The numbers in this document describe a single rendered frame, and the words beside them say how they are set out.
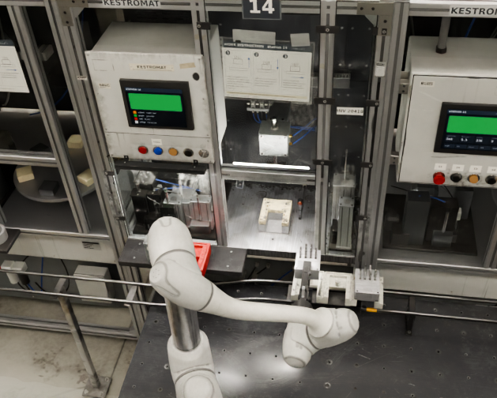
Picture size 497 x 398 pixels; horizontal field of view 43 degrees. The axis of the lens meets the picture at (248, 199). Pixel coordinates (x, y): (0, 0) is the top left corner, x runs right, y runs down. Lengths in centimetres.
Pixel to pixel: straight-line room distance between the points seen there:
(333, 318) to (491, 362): 86
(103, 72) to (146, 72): 16
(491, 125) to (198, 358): 129
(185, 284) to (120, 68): 85
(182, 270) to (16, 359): 205
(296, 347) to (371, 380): 51
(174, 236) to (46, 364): 189
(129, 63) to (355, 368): 145
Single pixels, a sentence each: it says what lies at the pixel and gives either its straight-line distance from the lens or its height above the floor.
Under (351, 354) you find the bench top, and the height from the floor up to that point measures 68.
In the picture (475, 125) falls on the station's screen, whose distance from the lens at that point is 221.
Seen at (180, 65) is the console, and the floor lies 179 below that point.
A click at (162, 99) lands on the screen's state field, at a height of 166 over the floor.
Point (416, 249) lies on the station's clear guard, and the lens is 266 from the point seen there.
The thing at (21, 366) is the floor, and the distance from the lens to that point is 370.
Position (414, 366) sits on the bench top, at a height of 68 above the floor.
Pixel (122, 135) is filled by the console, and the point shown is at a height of 148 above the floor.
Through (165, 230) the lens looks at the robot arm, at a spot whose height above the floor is 152.
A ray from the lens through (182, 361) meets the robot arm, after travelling 232.
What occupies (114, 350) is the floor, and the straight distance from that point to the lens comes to 359.
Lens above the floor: 284
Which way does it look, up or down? 41 degrees down
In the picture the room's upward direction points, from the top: 4 degrees counter-clockwise
